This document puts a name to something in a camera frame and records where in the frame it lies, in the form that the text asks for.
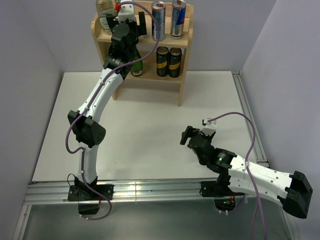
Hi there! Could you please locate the clear bottle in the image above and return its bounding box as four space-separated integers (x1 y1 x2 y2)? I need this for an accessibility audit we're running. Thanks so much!
95 0 114 34

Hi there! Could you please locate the green Perrier bottle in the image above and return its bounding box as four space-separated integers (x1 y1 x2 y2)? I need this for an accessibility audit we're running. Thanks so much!
130 49 144 77

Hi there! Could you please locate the Red Bull can front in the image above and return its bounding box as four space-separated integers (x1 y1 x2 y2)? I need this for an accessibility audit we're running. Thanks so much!
151 1 166 41

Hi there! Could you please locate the red bull can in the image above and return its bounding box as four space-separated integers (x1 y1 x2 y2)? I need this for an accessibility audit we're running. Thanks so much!
170 0 187 39
151 1 166 41

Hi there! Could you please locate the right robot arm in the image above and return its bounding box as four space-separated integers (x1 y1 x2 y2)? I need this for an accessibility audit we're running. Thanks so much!
180 126 313 219

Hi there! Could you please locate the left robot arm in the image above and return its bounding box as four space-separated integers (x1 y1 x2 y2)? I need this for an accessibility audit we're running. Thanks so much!
67 11 147 200

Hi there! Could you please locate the wooden two-tier shelf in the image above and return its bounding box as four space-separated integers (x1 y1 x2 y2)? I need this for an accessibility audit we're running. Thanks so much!
91 2 195 106

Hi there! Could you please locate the left black yellow can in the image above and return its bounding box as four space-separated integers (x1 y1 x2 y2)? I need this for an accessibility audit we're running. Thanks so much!
156 46 169 77

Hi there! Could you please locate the black yellow can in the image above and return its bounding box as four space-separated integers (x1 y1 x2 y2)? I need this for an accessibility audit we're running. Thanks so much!
168 47 182 78
156 46 169 77

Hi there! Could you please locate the right black yellow can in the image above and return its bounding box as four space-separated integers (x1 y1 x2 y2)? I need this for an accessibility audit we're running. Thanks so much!
168 47 182 78

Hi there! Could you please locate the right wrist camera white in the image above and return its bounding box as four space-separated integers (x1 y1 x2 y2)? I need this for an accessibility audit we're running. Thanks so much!
200 118 217 136

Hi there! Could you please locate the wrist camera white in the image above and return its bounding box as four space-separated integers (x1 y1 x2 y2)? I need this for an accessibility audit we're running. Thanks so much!
200 118 217 136
115 0 137 23

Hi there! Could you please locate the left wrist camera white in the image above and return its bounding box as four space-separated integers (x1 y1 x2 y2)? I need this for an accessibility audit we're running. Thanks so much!
115 0 137 23

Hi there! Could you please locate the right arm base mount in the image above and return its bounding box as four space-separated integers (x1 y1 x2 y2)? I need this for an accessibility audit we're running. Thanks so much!
199 180 244 212

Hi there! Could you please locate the aluminium right rail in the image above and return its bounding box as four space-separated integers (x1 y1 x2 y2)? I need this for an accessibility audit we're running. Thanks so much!
231 71 268 164

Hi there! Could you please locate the aluminium rail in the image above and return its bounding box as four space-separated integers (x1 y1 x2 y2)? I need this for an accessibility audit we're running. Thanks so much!
22 178 215 206
231 71 268 164

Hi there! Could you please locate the aluminium front rail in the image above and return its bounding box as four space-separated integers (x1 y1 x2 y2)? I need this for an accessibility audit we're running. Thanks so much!
22 178 215 206

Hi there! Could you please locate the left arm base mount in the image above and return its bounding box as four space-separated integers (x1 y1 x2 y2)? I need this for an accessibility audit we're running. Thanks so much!
67 184 115 216

